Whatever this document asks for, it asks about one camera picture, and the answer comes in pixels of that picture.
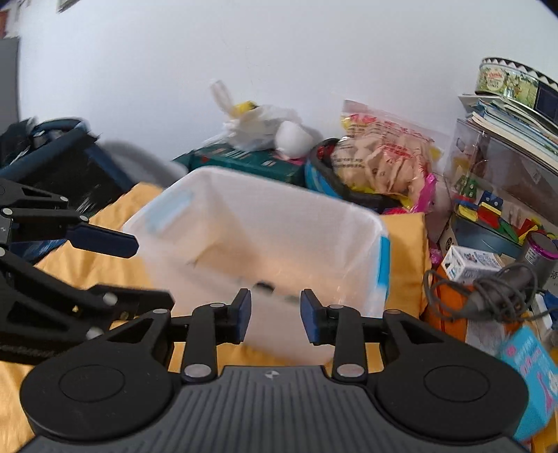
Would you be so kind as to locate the dark wall panel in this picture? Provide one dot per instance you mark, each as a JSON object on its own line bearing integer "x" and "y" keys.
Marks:
{"x": 8, "y": 82}

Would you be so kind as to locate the clear snack bag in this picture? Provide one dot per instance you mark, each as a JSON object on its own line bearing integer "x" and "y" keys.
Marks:
{"x": 383, "y": 152}

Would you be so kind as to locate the small blue box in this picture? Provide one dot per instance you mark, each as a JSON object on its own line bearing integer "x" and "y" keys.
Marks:
{"x": 534, "y": 374}

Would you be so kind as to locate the grey hair dryer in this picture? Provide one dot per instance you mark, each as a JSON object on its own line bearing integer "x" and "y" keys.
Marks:
{"x": 536, "y": 257}

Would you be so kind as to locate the white plastic bag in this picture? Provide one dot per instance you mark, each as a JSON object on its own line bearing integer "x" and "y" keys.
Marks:
{"x": 257, "y": 122}

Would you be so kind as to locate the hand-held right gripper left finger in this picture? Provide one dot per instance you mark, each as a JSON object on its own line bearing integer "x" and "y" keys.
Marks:
{"x": 244, "y": 313}

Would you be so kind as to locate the pink wrapper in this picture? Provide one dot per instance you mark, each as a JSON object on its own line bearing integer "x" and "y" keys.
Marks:
{"x": 425, "y": 196}

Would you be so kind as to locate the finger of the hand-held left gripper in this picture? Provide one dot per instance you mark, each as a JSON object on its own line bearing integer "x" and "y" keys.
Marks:
{"x": 109, "y": 241}
{"x": 130, "y": 300}

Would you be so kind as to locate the small white box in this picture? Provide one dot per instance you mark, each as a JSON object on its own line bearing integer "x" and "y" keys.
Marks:
{"x": 468, "y": 263}

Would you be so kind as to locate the stack of books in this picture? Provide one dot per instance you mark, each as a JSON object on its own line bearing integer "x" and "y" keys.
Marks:
{"x": 510, "y": 122}

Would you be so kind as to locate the orange cardboard box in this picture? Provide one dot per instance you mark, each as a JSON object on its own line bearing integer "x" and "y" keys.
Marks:
{"x": 453, "y": 305}

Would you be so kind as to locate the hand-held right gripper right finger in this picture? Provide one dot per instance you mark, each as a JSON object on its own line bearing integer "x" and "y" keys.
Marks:
{"x": 308, "y": 318}

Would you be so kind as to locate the dark blue basket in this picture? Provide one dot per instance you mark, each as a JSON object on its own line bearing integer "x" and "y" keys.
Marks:
{"x": 56, "y": 152}

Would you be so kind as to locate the white round object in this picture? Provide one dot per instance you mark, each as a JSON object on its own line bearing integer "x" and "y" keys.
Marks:
{"x": 296, "y": 139}

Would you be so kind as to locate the round printed tin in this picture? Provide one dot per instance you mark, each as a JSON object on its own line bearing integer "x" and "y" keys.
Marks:
{"x": 510, "y": 82}

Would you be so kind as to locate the white paper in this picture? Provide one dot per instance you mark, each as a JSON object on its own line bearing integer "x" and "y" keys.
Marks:
{"x": 486, "y": 337}

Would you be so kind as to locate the dark green tissue box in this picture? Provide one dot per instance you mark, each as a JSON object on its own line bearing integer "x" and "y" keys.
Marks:
{"x": 257, "y": 163}

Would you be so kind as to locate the grey curved object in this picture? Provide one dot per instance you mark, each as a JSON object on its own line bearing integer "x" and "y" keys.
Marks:
{"x": 139, "y": 159}

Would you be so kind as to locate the yellow blanket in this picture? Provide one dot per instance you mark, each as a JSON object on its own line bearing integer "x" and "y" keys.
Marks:
{"x": 401, "y": 244}

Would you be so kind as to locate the clear plastic box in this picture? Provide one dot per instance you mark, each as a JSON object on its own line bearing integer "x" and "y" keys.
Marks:
{"x": 514, "y": 174}

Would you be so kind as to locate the white translucent storage bin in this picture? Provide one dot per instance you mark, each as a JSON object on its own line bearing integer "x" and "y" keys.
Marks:
{"x": 283, "y": 226}

